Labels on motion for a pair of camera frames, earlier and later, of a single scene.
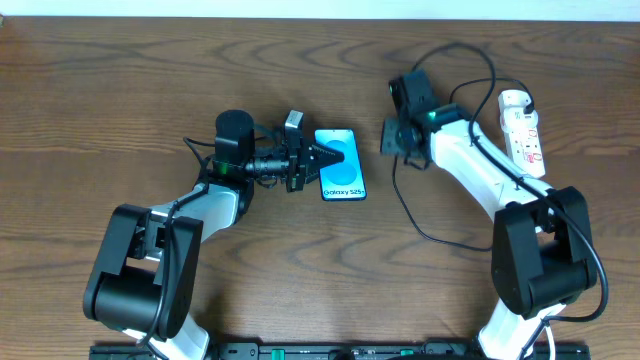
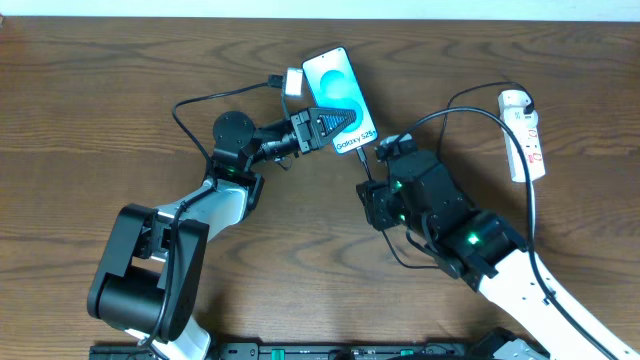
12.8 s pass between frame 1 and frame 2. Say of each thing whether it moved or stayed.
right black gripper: moved
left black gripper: moved
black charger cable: moved
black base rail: stayed
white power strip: stayed
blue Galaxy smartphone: moved
